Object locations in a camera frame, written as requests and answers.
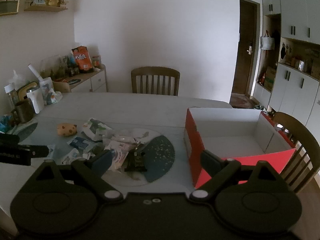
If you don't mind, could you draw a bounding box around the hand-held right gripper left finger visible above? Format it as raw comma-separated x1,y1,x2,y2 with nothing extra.
35,149,125,205

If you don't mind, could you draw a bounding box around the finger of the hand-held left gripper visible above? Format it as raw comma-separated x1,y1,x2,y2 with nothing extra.
0,133,21,146
18,144,50,159

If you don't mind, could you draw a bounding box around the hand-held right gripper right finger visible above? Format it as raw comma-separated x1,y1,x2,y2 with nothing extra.
189,149,283,205

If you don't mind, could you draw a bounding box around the dark green packet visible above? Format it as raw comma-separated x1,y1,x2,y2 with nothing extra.
90,143,105,156

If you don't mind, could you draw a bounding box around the white pink packet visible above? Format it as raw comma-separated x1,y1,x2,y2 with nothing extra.
105,140,130,172

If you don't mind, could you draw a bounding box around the black packet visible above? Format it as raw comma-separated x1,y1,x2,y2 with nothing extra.
124,144,147,173

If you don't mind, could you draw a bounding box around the small white blue packet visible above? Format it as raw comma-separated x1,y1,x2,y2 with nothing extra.
60,148,83,165

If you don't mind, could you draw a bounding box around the dark blue packet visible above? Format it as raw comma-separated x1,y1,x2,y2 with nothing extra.
67,137,93,151

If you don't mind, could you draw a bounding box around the red cardboard box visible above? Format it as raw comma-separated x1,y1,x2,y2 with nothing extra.
184,107,304,190

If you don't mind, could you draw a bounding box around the clear plastic wrapper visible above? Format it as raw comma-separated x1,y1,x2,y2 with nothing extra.
110,129,137,143

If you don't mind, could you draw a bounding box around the blue plastic bag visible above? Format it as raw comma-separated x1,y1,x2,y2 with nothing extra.
0,115,12,133

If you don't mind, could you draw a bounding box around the metal mug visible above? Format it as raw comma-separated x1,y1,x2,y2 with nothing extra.
11,101,35,124

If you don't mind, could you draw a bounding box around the clear water bottle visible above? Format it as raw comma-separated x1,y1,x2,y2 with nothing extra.
4,84,19,110

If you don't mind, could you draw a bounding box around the white tumbler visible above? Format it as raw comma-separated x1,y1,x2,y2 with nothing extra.
26,84,45,114

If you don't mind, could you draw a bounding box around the round fish-print placemat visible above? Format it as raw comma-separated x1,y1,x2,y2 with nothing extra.
110,129,175,187

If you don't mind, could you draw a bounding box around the printed tissue packet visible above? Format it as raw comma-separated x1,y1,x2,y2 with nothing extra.
47,88,63,105

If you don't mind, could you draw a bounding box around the patterned door rug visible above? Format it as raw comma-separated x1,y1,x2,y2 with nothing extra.
229,93,253,109

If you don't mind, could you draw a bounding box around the white sideboard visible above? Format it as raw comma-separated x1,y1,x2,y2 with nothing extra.
52,64,108,93

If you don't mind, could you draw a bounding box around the clear acrylic case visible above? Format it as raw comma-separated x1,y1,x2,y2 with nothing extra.
40,54,75,79

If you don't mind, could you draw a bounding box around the wooden chair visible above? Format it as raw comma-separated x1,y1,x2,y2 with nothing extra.
131,66,180,96
272,112,317,193

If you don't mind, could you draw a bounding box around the orange snack bag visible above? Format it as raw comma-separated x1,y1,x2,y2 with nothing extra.
71,46,94,74

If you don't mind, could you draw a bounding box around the printed cardboard carton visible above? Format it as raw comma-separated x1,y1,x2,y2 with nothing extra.
265,66,277,90

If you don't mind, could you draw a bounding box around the white tote bag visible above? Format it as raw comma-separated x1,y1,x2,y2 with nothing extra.
260,30,275,51

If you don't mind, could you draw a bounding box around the brown wooden door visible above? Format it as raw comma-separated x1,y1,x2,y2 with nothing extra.
231,0,261,98

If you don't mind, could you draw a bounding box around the yellow handled kettle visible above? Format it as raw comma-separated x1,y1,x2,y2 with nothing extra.
16,81,38,99

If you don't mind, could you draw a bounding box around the white wall cabinet unit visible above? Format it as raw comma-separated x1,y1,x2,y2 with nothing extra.
252,0,320,135

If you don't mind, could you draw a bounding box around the wooden wall shelf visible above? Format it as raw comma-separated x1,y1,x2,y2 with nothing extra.
24,5,68,12

